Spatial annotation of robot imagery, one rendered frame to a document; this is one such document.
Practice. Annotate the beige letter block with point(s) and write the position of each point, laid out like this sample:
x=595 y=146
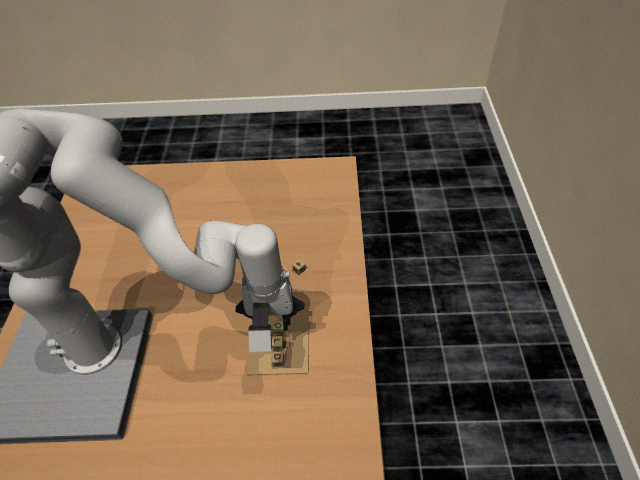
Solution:
x=277 y=359
x=298 y=266
x=277 y=343
x=278 y=328

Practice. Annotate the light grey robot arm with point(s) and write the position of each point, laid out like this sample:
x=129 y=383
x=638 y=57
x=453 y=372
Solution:
x=41 y=247

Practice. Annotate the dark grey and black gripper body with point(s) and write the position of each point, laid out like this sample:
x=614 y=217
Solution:
x=280 y=301

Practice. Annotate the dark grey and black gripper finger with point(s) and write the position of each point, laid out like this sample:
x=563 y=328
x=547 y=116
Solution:
x=240 y=309
x=297 y=306

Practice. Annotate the tan flat mat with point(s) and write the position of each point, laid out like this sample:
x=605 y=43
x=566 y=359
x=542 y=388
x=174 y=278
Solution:
x=295 y=350

